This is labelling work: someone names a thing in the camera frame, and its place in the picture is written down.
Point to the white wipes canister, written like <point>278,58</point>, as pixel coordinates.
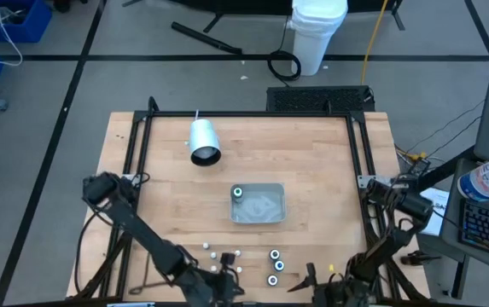
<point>487,179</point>

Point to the large black-tip food coloring bottle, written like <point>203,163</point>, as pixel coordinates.
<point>274,254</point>

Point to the black fabric room divider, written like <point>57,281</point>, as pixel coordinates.
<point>248,5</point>

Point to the black aluminium table frame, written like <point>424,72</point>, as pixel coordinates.
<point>248,114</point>

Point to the black perforated computer case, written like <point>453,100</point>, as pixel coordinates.
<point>312,100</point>

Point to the large green-tip food coloring bottle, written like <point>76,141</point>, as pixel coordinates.
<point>238,192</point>

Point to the white plastic bin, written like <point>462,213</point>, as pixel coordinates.
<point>265,209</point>

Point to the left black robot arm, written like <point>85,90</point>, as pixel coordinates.
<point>141,232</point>

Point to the white trash can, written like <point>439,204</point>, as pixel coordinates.
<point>316,34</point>

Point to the grey desk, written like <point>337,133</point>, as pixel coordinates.
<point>451,217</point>

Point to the metal mounting bracket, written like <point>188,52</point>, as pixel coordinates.
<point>363,181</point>

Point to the white cup lying sideways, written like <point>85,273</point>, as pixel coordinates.
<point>203,138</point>

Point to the large blue-tip food coloring bottle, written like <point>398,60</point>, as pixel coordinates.
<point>279,265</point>

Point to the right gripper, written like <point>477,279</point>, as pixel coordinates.
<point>329,296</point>

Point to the black diagonal bar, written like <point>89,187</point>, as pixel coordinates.
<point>449,165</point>

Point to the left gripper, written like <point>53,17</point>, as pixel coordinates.
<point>216,290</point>

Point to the black clamp tool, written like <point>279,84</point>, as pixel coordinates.
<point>417,258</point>

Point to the black rod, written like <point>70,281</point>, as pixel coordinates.
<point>205,38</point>

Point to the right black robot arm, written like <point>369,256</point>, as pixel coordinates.
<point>397,200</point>

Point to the white paper sheet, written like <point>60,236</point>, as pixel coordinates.
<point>440,213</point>

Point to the large blue storage bin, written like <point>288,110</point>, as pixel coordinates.
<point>35,25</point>

